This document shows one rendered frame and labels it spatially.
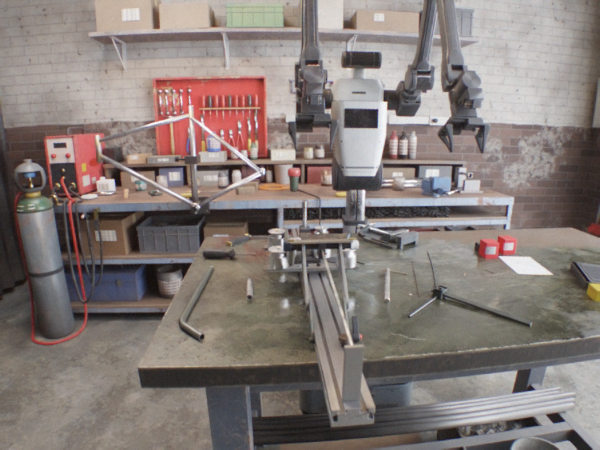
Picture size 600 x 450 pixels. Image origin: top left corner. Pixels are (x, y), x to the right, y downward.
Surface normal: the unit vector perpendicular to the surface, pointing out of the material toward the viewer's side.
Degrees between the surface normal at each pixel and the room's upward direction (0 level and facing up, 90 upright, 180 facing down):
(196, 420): 0
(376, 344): 0
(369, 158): 90
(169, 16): 91
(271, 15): 90
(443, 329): 0
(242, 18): 90
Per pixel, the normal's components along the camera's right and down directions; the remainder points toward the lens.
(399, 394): 0.02, 0.26
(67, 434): 0.00, -0.97
